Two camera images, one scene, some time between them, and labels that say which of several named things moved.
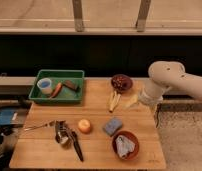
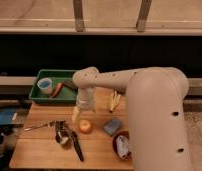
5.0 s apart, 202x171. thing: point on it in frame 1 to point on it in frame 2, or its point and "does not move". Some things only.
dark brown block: [71, 85] does not move
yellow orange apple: [84, 125] does not move
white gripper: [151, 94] to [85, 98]
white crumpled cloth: [124, 146] does not move
